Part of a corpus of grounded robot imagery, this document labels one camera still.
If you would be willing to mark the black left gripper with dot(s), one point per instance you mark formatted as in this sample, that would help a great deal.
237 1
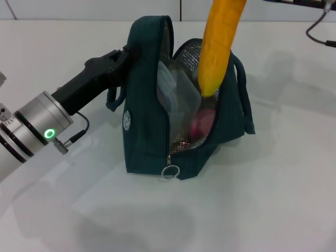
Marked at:
84 84

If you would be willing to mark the dark blue fabric lunch bag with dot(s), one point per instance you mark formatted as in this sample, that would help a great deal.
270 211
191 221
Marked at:
144 118

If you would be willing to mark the clear blue-rimmed food container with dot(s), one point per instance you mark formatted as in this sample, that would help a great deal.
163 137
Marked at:
181 94

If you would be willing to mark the yellow banana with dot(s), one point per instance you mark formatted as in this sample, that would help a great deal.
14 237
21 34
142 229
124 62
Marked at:
218 47

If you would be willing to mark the pink peach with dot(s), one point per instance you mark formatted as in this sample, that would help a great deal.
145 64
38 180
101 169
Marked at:
203 124

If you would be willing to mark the white tablecloth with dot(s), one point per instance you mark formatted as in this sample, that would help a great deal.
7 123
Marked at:
157 215

